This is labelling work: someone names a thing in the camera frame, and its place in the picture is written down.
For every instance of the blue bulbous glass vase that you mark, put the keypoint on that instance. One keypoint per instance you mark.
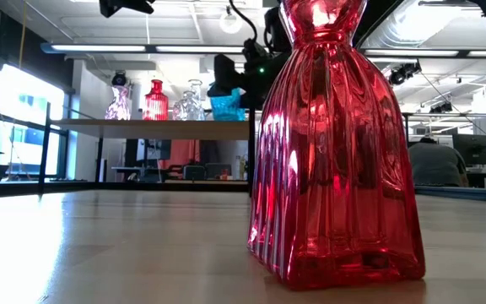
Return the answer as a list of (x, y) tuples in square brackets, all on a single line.
[(228, 107)]

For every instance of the clear faceted tall vase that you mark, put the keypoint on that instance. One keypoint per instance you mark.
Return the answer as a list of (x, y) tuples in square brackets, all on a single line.
[(198, 99)]

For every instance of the clear round ribbed vase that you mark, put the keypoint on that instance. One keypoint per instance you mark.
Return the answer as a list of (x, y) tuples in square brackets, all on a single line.
[(182, 110)]

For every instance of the red ribbed bottle vase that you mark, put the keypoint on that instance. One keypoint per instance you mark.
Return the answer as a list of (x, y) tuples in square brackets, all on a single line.
[(155, 105)]

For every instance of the red square ribbed vase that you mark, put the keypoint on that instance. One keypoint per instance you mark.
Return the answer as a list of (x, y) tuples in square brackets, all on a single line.
[(336, 169)]

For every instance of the pink bumpy glass vase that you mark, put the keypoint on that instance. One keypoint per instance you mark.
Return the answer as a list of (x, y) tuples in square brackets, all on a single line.
[(118, 105)]

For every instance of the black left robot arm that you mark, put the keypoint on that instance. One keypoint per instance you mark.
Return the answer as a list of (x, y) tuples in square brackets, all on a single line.
[(125, 6)]

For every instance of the round white ceiling lamp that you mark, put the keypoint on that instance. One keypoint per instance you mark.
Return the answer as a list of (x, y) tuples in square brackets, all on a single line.
[(230, 23)]

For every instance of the black ceiling spotlight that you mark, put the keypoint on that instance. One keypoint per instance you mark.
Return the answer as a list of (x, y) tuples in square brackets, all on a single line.
[(441, 107), (403, 74)]

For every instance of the person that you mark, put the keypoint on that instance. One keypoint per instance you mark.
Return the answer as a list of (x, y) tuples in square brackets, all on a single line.
[(437, 164)]

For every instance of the black computer monitor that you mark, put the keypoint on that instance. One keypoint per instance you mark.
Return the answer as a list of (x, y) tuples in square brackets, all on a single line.
[(473, 150)]

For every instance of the window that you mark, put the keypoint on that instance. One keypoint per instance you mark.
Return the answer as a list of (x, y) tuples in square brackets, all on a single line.
[(28, 105)]

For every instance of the wooden shelf with black frame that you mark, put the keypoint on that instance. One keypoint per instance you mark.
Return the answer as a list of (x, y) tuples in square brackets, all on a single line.
[(150, 128)]

